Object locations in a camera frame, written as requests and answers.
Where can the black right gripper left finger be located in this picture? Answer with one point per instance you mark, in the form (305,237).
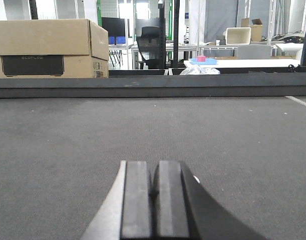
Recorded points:
(126,212)

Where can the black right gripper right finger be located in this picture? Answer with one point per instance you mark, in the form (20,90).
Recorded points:
(185,210)

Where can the brown cardboard box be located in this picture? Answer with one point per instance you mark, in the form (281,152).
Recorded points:
(57,48)

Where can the open cardboard box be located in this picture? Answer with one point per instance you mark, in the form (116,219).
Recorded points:
(256,26)

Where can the crumpled clear plastic bag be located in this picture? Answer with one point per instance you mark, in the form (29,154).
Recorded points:
(198,70)

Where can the white table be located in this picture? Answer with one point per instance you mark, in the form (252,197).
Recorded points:
(254,63)

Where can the pink cube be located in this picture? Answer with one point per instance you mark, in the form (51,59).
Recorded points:
(201,58)

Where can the grey chair back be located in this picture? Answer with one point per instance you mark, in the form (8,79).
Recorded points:
(253,52)

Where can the black office chair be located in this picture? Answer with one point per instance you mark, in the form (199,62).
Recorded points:
(150,44)

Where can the beige plastic bin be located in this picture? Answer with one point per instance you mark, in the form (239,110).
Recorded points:
(237,36)

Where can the black computer monitor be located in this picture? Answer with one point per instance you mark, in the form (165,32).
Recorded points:
(114,26)

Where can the black vertical post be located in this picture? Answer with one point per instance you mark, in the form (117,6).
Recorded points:
(176,33)

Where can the dark conveyor side rail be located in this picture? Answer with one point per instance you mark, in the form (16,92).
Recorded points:
(154,86)

